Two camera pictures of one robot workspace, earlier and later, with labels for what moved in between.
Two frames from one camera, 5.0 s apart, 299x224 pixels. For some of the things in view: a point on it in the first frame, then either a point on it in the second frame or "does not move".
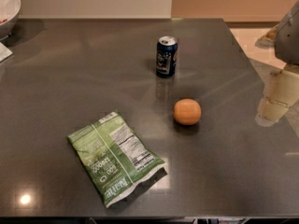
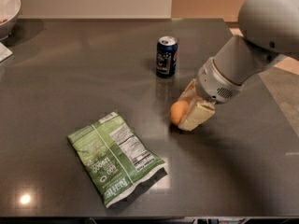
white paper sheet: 5,52 does not move
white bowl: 9,12 does not move
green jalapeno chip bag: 115,159 does not move
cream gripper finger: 282,92 -> 211,86
